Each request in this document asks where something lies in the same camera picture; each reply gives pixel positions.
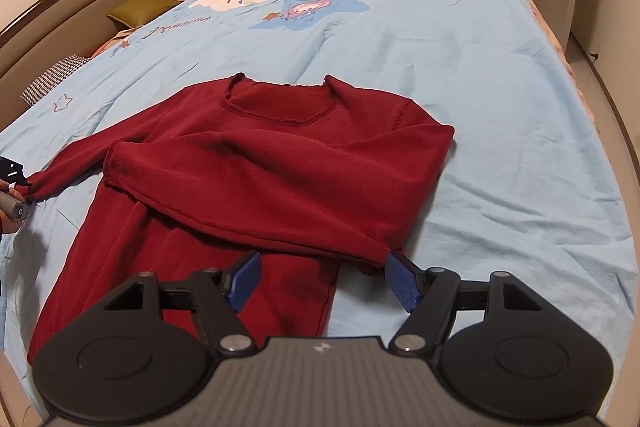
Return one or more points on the person's left hand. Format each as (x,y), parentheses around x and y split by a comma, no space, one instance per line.
(6,224)

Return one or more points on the light blue printed blanket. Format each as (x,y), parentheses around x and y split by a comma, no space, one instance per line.
(450,82)

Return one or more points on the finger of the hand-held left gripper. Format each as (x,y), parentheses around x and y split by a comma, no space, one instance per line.
(15,207)
(11,169)

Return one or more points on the dark red sweater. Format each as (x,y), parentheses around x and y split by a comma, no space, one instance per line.
(250,167)

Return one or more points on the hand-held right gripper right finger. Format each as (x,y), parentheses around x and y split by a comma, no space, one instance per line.
(402,279)

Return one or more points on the black white checkered pillow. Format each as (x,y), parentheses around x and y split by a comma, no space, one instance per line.
(55,77)

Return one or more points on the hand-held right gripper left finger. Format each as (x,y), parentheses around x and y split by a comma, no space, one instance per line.
(246,279)

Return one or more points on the olive green pillow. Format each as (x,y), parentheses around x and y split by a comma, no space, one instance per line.
(141,7)

